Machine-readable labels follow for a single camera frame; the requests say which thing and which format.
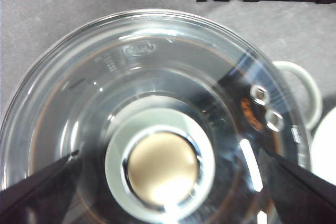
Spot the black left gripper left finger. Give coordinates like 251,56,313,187
0,150,81,224

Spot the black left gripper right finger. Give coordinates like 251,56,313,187
261,148,336,224

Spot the green plate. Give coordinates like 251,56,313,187
311,107,336,185

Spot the glass pot lid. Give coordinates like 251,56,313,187
0,10,312,224

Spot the green electric steamer pot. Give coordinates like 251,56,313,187
273,61,322,130

